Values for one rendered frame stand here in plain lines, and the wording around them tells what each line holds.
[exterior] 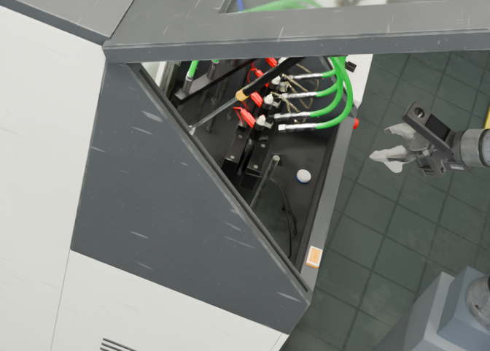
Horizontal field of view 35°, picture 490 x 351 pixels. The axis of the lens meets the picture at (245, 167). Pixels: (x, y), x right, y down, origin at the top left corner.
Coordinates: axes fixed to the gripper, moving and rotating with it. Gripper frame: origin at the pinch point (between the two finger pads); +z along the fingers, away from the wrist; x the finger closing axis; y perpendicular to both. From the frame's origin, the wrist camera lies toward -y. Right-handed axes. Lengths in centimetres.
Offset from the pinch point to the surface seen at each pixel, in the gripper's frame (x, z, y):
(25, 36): -33, 32, -61
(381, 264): 51, 86, 122
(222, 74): 10.7, 46.5, -14.0
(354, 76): 48, 43, 20
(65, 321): -51, 90, 19
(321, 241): -10.5, 24.7, 24.3
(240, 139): 3.3, 46.2, 1.8
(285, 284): -28.9, 20.2, 16.8
